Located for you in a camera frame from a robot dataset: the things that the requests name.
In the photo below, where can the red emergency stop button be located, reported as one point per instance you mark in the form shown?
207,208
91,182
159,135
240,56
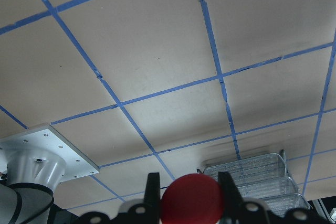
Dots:
192,198

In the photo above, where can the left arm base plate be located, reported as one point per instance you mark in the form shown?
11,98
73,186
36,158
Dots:
44,139

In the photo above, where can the metal wire mesh shelf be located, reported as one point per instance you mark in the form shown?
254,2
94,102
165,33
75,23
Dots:
265,177

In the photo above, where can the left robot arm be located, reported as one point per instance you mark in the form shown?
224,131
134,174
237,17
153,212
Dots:
31,202

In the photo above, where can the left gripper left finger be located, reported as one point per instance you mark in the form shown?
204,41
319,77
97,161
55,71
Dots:
152,198

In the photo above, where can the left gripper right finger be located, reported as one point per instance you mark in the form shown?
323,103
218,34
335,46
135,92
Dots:
231,196

